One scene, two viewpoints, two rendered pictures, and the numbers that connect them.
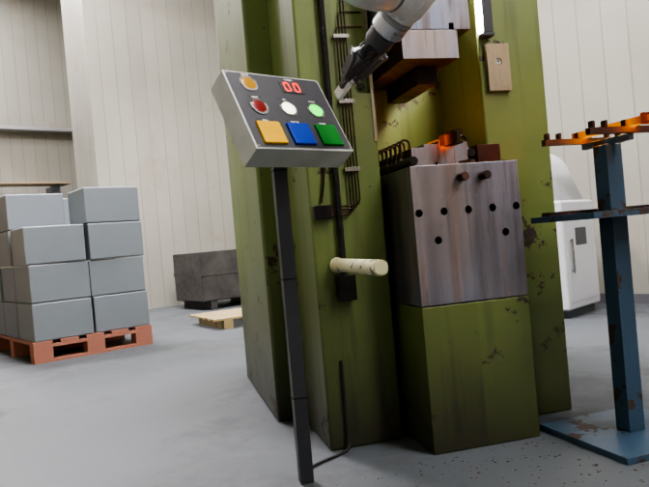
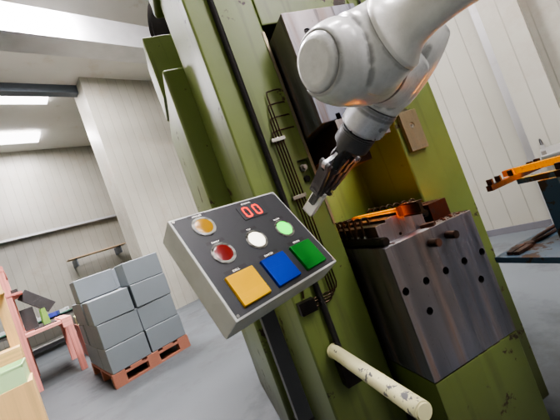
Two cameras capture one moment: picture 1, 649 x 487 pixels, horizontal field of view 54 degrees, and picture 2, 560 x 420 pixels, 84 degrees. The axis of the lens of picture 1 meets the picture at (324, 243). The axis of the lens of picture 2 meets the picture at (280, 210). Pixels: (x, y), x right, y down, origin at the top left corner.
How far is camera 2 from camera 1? 1.13 m
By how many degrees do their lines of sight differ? 4
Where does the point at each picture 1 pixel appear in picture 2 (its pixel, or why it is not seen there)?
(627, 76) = not seen: hidden behind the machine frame
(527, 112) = (443, 160)
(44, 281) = (110, 332)
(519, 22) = not seen: hidden behind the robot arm
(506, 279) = (495, 323)
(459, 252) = (450, 315)
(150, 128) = (160, 205)
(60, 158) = (117, 231)
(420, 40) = not seen: hidden behind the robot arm
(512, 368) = (525, 406)
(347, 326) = (357, 403)
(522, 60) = (427, 118)
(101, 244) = (142, 296)
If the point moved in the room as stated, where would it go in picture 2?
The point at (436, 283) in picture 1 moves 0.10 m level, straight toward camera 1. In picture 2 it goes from (440, 354) to (454, 371)
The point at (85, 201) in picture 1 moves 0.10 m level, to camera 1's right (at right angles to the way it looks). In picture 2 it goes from (125, 272) to (132, 269)
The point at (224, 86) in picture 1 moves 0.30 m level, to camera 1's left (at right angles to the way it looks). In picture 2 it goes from (176, 241) to (43, 289)
